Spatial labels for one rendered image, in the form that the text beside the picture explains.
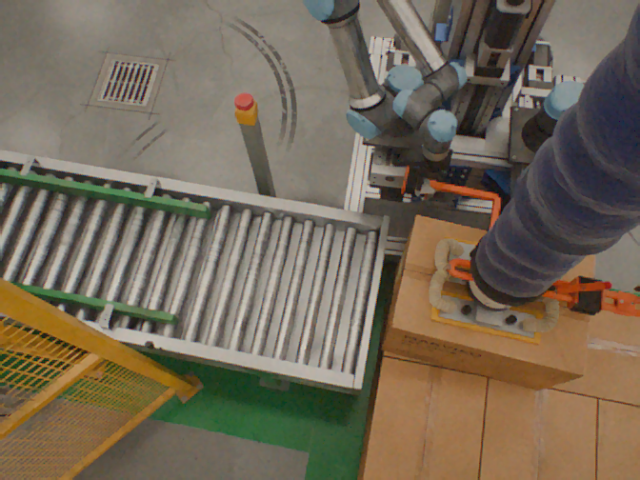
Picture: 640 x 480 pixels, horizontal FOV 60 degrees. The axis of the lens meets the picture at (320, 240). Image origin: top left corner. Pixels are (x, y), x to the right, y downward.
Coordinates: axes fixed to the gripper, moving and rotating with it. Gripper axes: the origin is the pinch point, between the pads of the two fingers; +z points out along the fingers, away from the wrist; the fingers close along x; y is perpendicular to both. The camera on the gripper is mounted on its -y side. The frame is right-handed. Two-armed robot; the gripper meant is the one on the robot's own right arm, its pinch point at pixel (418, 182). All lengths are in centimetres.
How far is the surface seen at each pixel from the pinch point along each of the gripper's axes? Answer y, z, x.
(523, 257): 25, -40, -36
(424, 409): 20, 54, -62
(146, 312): -89, 43, -54
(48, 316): -79, -36, -73
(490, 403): 44, 54, -55
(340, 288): -20, 53, -25
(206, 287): -73, 53, -36
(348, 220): -23, 48, 3
